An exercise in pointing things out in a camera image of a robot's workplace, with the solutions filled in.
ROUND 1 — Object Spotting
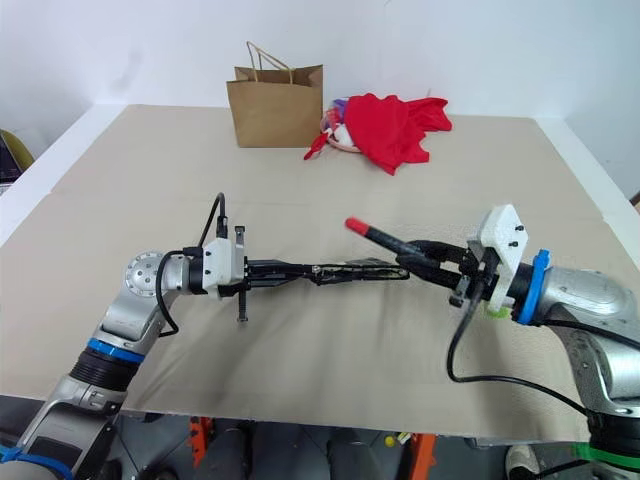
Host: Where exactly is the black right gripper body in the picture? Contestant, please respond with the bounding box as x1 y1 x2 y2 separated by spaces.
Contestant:
448 239 502 309

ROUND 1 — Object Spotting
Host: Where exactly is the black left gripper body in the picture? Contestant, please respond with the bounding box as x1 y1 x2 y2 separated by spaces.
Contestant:
216 225 252 324

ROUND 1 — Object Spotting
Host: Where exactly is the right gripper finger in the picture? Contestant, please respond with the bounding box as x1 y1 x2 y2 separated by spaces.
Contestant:
397 252 469 290
408 238 472 262

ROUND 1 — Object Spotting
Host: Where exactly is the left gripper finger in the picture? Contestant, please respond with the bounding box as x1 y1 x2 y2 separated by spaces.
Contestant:
245 273 307 290
245 258 322 275

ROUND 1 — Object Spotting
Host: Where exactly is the red cap black marker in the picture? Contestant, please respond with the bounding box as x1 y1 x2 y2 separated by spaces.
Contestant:
344 216 417 262

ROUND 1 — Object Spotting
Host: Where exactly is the beige table cover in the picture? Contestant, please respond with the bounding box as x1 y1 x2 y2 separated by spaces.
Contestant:
0 103 640 444

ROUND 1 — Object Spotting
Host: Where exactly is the small red ribbon piece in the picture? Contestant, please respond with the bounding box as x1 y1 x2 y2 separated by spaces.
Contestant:
303 130 332 162

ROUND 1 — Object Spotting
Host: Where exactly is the red cloth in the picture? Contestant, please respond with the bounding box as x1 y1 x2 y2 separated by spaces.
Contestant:
343 92 454 177

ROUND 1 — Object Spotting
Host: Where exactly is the dark rounded shape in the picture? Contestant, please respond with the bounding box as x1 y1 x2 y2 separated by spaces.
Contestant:
325 432 367 480
215 419 257 480

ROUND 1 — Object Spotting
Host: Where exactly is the white rounded shape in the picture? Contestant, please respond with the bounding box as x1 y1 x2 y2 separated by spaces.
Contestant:
503 443 540 480

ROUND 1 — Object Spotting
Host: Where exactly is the yellow-green chair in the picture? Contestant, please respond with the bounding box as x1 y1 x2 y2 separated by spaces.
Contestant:
0 128 37 184

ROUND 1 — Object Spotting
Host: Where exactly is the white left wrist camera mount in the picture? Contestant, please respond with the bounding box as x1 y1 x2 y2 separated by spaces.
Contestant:
201 238 247 302

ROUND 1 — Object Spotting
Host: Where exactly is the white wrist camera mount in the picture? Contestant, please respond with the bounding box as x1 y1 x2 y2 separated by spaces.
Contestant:
201 238 247 302
466 203 531 310

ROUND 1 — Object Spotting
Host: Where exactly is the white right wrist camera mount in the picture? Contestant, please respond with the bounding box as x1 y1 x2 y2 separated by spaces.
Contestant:
466 203 531 310

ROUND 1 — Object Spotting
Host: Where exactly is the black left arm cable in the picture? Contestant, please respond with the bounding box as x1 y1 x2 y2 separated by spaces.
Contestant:
155 192 230 337

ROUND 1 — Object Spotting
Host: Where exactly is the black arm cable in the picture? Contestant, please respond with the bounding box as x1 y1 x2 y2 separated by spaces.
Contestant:
446 277 592 417
155 192 230 337

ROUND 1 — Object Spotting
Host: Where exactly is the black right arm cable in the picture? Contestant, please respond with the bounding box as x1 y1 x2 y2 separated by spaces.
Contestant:
446 277 592 417

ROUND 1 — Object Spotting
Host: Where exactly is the orange metal frame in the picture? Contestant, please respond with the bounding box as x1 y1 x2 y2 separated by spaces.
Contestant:
398 432 437 480
188 416 213 470

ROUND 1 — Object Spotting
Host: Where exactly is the brown paper handle bag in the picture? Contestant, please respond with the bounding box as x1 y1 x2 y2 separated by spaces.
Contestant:
225 40 325 149

